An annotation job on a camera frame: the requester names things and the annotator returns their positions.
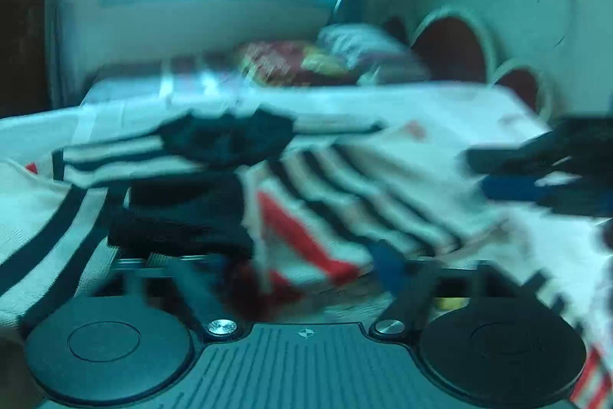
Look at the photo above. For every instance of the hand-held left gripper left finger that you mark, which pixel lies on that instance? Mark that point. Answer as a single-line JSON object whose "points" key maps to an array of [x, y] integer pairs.
{"points": [[197, 290]]}

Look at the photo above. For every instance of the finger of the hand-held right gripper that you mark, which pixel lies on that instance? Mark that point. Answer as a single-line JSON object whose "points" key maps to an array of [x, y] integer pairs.
{"points": [[512, 190], [512, 155]]}

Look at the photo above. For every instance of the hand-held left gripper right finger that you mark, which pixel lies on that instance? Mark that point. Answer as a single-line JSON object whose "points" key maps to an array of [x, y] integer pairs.
{"points": [[390, 270]]}

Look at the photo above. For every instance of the black white red striped sweater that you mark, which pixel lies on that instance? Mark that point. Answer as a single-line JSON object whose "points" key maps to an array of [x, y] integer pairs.
{"points": [[335, 198]]}

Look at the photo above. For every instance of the headboard with red heart panels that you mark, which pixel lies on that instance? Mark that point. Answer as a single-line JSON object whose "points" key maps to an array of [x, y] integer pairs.
{"points": [[455, 45]]}

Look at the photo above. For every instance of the grey striped pillow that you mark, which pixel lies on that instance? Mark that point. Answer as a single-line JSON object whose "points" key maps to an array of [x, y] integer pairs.
{"points": [[368, 52]]}

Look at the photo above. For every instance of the striped bed sheet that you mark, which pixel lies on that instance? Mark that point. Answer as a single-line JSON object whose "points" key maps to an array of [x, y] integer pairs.
{"points": [[143, 81]]}

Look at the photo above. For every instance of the red printed pillow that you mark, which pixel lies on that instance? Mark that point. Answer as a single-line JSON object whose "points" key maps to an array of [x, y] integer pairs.
{"points": [[282, 61]]}

